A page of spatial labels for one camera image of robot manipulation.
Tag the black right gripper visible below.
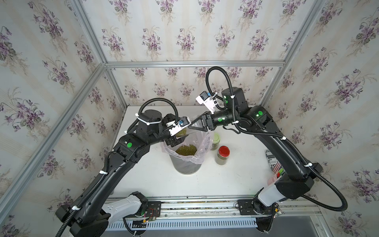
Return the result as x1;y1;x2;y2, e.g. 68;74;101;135
189;110;241;134

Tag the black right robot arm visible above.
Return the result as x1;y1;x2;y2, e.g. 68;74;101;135
190;66;348;214

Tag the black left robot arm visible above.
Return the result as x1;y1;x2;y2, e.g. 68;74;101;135
55;97;180;237

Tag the green mung beans pile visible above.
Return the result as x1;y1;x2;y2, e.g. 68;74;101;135
176;144;197;156

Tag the green lid bean jar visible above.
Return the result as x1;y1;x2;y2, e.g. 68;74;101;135
211;132;221;151

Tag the mesh bin with pink bag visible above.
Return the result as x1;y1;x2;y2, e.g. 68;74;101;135
161;130;213;175

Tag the red lid bean jar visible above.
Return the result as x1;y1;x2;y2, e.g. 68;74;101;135
215;146;231;166

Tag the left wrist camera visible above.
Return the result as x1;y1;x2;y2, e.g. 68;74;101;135
166;116;191;136

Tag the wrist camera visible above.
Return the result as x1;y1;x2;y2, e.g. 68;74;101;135
166;116;191;136
196;91;218;114

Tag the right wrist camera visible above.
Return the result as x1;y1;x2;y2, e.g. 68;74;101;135
196;91;218;114

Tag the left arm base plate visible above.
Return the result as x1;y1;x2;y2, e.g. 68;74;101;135
129;201;162;222

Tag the white slotted cable duct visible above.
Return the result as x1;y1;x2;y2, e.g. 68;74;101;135
105;218;258;232

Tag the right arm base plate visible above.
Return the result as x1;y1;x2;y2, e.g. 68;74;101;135
236;199;278;216

